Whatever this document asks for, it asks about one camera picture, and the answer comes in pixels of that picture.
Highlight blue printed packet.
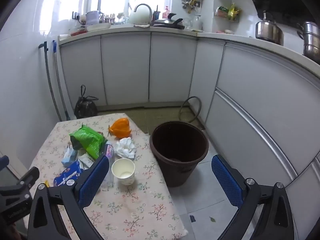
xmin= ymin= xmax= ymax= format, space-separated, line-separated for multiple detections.
xmin=53 ymin=160 xmax=84 ymax=187

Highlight white paper cup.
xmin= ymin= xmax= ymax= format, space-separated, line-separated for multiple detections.
xmin=111 ymin=158 xmax=136 ymax=186

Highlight lilac jug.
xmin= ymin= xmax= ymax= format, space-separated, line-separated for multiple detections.
xmin=86 ymin=10 xmax=103 ymax=26

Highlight table with floral cloth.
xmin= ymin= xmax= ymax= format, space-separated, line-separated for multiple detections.
xmin=23 ymin=112 xmax=188 ymax=240

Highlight white kettle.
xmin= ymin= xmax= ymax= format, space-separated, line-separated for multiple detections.
xmin=128 ymin=4 xmax=152 ymax=25

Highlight white tray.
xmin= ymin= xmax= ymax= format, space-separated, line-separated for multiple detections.
xmin=85 ymin=22 xmax=111 ymax=32

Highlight wall shelf with packets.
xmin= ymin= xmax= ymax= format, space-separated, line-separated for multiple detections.
xmin=214 ymin=3 xmax=242 ymax=22

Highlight large white tissue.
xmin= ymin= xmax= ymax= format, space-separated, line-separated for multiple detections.
xmin=114 ymin=137 xmax=137 ymax=160

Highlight bowl with red food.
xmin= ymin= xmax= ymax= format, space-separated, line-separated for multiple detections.
xmin=70 ymin=27 xmax=88 ymax=37

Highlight orange plastic bag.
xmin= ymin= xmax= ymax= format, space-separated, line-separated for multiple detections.
xmin=108 ymin=118 xmax=132 ymax=139

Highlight black garbage bag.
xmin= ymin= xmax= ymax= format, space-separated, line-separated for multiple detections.
xmin=74 ymin=85 xmax=99 ymax=119

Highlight white wrapper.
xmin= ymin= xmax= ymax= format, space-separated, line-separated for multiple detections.
xmin=78 ymin=153 xmax=95 ymax=170

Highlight water heater pipes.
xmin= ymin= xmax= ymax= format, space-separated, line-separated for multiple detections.
xmin=181 ymin=0 xmax=202 ymax=14

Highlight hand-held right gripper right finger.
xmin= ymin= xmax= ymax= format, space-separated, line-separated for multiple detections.
xmin=211 ymin=154 xmax=295 ymax=240

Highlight light blue tissue pack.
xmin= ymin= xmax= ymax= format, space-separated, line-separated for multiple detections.
xmin=61 ymin=145 xmax=78 ymax=168

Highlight grey mop handle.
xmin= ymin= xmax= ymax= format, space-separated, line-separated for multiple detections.
xmin=38 ymin=41 xmax=63 ymax=122

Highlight steel gooseneck faucet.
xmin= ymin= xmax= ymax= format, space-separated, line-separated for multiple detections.
xmin=134 ymin=4 xmax=153 ymax=23

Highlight brown plastic bucket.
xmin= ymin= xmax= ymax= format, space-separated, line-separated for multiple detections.
xmin=149 ymin=121 xmax=209 ymax=188

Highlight white kitchen cabinet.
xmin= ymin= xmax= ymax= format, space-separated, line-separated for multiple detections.
xmin=59 ymin=26 xmax=320 ymax=205

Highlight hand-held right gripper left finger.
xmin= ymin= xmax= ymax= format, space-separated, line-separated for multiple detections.
xmin=27 ymin=155 xmax=110 ymax=240

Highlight black frying pan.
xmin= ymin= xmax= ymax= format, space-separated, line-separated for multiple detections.
xmin=151 ymin=12 xmax=185 ymax=29

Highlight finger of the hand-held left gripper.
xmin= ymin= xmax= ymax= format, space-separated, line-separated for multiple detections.
xmin=0 ymin=156 xmax=10 ymax=172
xmin=0 ymin=166 xmax=40 ymax=197

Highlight black range hood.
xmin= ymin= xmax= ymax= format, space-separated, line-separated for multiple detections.
xmin=241 ymin=0 xmax=320 ymax=30

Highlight green wet wipe packet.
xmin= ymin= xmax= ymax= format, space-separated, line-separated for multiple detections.
xmin=69 ymin=123 xmax=107 ymax=160

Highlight stacked steel pots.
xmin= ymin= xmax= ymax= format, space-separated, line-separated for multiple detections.
xmin=297 ymin=21 xmax=320 ymax=58

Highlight brown ring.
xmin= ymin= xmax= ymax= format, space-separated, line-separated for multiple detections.
xmin=178 ymin=96 xmax=201 ymax=123

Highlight glass jar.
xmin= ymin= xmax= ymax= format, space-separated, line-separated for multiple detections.
xmin=192 ymin=15 xmax=203 ymax=30

